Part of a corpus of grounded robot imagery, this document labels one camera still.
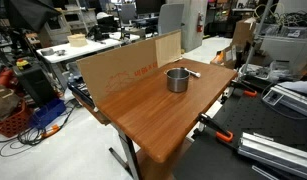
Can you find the grey metal table leg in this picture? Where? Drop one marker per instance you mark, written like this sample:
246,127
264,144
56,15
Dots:
130,153

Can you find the brown cardboard panel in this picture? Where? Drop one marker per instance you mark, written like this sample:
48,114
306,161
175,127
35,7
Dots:
119,70

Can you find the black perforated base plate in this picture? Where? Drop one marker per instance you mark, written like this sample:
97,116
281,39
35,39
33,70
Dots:
249,115

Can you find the brown cardboard box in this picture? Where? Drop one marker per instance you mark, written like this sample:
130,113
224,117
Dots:
243,31

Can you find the black photo umbrella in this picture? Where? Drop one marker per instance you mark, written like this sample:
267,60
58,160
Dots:
29,13

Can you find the blue plastic bin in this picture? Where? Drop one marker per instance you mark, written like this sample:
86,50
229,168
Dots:
48,113

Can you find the stainless steel pot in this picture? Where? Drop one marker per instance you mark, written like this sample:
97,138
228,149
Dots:
177,83

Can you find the grey office chair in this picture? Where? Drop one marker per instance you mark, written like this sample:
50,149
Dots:
171,18

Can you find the silver aluminium extrusion rail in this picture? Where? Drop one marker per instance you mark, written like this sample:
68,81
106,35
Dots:
276,153

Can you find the red fire extinguisher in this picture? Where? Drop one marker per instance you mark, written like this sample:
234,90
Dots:
200,23

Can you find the black table bracket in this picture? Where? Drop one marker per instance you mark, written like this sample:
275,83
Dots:
225,96

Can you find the black equipment case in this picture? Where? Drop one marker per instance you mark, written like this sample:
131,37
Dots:
34,83

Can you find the brown bag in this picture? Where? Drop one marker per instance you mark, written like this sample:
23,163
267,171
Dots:
4,100

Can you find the yellow emergency stop button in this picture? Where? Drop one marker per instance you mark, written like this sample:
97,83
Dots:
22,63

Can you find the black white dry-erase marker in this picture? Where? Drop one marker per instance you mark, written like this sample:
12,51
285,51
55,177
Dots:
193,73

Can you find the silver metal pole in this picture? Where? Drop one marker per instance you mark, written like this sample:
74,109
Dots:
256,38

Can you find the small metal bowl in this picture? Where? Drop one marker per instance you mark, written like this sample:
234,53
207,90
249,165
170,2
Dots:
60,52

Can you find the light wooden basket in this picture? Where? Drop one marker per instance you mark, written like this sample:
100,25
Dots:
77,40

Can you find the white work table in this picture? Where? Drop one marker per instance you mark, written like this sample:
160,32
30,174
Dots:
79,50

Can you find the red plastic crate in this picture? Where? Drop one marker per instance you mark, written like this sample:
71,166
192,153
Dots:
13,123

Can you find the black computer monitor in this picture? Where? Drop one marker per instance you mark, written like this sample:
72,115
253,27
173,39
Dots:
149,6

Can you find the grey flat rail device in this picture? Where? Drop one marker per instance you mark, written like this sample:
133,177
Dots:
293,98

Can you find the black orange bar clamp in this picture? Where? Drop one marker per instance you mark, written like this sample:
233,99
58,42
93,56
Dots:
246,89
213,125

